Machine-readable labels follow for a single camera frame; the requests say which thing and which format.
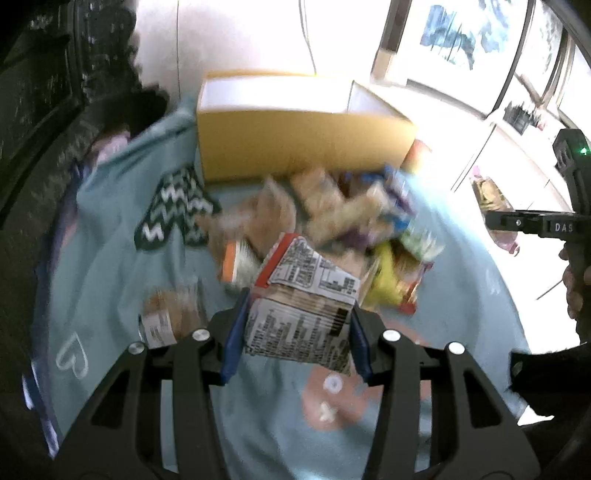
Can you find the lotus painting framed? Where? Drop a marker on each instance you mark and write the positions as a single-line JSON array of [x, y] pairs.
[[465, 51]]

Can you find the clear cookie bag white label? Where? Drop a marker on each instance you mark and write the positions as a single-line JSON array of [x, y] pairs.
[[168, 316]]

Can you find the red apple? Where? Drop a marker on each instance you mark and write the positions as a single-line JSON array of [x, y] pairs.
[[418, 158]]

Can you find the long yellow snack bar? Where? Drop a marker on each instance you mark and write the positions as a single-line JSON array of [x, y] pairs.
[[387, 287]]

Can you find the yellow cardboard box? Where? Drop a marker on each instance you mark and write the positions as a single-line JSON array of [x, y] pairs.
[[252, 124]]

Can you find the pink wafer packet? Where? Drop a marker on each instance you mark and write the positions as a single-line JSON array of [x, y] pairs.
[[493, 205]]

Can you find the orange red chip packet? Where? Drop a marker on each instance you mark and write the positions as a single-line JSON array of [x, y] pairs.
[[410, 273]]

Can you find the teal printed tablecloth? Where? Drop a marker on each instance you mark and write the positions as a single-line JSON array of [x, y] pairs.
[[277, 419]]

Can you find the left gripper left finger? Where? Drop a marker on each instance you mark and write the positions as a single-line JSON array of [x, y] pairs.
[[117, 434]]

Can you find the brown bread packet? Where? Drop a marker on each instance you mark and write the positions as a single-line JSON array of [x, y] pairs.
[[271, 213]]

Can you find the person right hand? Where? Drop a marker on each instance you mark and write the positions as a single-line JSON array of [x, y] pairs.
[[576, 300]]

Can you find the white label red snack pack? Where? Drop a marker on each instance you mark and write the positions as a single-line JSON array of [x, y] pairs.
[[300, 305]]

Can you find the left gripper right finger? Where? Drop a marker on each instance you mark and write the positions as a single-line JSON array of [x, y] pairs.
[[474, 434]]

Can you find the beige cabinet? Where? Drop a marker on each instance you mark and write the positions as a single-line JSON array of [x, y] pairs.
[[523, 167]]

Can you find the orange white snack pack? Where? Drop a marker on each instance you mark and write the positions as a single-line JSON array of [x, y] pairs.
[[240, 265]]

